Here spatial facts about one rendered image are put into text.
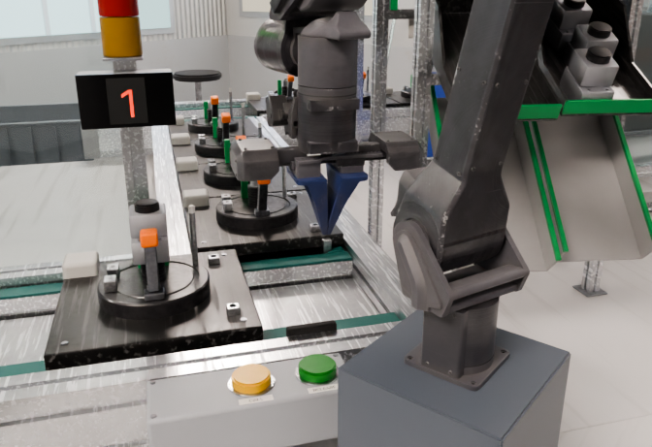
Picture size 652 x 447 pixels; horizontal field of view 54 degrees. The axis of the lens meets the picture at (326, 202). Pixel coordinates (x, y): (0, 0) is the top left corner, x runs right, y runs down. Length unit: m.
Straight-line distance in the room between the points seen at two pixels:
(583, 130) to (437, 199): 0.61
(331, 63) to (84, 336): 0.42
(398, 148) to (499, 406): 0.27
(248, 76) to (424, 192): 5.63
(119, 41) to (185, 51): 5.04
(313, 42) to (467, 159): 0.21
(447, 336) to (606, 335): 0.57
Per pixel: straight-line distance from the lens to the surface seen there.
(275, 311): 0.90
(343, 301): 0.93
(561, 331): 1.03
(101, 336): 0.78
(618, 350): 1.01
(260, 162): 0.60
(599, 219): 0.98
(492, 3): 0.43
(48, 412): 0.73
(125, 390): 0.72
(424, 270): 0.47
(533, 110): 0.83
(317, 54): 0.59
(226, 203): 1.07
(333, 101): 0.60
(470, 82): 0.44
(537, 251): 0.90
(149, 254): 0.78
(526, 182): 0.94
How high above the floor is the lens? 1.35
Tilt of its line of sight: 19 degrees down
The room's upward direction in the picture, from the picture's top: straight up
